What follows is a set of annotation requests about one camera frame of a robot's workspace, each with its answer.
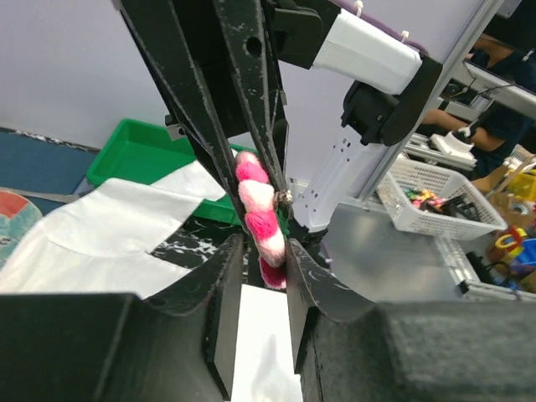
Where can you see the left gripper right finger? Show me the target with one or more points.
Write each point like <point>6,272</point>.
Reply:
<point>313,292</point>

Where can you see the green plastic tray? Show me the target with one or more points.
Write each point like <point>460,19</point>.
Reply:
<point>155,165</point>

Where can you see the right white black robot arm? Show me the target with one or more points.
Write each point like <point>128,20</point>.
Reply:
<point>216,66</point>

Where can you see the blue patterned placemat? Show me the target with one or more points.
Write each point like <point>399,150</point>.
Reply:
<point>44,168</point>

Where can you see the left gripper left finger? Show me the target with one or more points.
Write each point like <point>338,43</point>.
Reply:
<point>196,332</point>

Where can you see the white button-up shirt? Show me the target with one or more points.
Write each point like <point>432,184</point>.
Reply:
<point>103,241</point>

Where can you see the red floral plate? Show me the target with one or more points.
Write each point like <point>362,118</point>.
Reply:
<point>18,216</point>

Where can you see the white plastic basket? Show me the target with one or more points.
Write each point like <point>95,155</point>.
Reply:
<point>429,200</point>

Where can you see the pink flower brooch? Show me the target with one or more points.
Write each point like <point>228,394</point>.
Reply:
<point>258,197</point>

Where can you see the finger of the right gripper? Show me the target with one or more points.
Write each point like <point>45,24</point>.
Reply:
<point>257,80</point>
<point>156,28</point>

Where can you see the person in dark shirt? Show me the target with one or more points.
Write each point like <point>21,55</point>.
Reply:
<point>494,138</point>

